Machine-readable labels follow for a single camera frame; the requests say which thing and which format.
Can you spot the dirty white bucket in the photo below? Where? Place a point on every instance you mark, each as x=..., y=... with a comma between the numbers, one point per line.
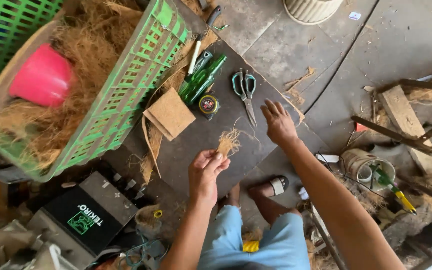
x=354, y=161

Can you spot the green plastic crate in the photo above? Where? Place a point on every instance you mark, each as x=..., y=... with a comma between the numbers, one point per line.
x=2, y=30

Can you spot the light blue shorts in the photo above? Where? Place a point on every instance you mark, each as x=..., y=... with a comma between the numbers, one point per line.
x=279, y=243

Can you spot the white paper scrap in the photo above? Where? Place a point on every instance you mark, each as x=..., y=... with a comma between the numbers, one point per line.
x=355, y=15

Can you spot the large green plastic basket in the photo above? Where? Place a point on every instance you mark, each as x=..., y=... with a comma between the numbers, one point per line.
x=126, y=86

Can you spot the heap of coconut fibre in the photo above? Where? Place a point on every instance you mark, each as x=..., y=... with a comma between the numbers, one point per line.
x=88, y=41

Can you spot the square coir mat piece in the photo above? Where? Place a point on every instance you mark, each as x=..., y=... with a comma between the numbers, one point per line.
x=151, y=120
x=173, y=112

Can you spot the pink plastic pot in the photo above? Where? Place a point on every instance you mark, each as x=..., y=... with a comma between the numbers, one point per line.
x=41, y=77

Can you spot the green glass bottle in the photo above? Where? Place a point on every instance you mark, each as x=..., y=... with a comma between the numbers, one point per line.
x=200, y=83

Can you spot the person's left hand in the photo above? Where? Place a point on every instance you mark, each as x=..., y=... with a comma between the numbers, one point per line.
x=203, y=183

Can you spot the black tool case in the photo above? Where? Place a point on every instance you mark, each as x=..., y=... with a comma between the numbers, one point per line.
x=84, y=217

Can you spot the beige plastic basin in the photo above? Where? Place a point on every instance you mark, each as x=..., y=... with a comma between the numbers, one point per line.
x=2, y=78

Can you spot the white ribbed pot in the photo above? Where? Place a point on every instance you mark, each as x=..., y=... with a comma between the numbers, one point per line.
x=311, y=9

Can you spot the small coconut fibre tuft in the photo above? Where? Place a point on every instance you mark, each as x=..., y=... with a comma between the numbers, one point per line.
x=228, y=142

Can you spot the green yellow screwdriver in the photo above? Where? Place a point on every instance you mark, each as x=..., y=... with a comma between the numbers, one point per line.
x=396, y=189

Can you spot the dark brown work board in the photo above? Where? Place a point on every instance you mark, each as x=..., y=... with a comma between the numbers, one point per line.
x=208, y=127

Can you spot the long coir strip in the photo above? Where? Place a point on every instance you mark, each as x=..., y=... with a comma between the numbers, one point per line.
x=151, y=150

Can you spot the yellow black tape measure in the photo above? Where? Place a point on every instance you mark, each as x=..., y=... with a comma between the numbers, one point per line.
x=209, y=104

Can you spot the rusty metal frame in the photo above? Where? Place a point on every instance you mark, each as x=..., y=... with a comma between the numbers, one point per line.
x=392, y=135

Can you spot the wooden plank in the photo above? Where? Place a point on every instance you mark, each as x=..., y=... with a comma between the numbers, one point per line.
x=403, y=116

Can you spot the person's right hand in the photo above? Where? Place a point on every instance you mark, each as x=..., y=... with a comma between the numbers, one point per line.
x=283, y=125

